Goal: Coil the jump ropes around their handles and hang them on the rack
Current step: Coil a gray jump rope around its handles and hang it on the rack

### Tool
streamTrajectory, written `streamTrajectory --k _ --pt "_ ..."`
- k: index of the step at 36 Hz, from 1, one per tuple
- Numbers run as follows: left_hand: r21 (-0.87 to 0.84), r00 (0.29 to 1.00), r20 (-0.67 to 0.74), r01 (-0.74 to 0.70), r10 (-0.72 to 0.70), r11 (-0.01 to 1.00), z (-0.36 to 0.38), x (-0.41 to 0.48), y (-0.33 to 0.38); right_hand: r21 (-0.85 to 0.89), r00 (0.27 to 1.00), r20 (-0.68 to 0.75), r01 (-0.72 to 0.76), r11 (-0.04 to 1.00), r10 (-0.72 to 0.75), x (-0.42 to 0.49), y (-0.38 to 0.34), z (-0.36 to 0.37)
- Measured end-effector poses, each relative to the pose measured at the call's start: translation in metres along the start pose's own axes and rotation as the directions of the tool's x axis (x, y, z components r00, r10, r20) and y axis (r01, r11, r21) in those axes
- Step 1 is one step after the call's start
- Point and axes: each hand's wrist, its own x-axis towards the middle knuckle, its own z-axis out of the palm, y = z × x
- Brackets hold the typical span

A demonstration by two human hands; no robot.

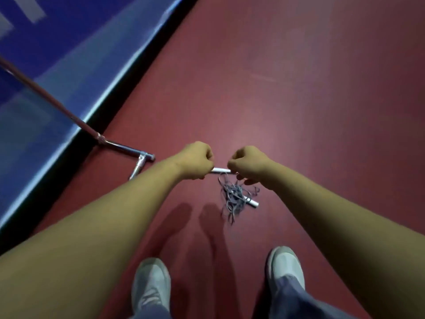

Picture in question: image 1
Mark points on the person's right hand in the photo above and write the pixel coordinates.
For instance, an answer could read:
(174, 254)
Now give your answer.
(252, 162)

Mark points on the person's left hand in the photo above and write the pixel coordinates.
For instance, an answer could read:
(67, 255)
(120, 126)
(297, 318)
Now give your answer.
(194, 161)

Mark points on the person's left fingers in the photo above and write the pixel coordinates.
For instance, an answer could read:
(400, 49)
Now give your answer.
(208, 161)

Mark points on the person's right fingers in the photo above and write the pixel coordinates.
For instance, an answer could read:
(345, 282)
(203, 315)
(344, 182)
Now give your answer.
(236, 166)

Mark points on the person's left forearm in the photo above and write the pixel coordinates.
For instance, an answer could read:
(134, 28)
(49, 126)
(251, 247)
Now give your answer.
(99, 229)

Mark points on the person's right forearm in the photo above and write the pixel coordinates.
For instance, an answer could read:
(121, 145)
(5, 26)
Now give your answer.
(348, 235)

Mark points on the person's right white shoe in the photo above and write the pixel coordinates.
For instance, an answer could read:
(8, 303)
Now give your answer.
(285, 265)

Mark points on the person's white shoe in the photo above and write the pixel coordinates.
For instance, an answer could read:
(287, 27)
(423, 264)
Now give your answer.
(151, 285)
(285, 265)

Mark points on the person's left white shoe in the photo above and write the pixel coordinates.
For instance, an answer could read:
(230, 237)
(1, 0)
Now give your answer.
(151, 285)

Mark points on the blue grey trousers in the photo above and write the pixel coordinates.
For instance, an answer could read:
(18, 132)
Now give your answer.
(298, 302)

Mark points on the blue court barrier panel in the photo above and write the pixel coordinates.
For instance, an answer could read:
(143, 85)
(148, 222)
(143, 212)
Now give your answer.
(66, 46)

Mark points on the chrome metal stand frame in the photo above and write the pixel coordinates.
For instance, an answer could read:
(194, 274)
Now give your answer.
(126, 148)

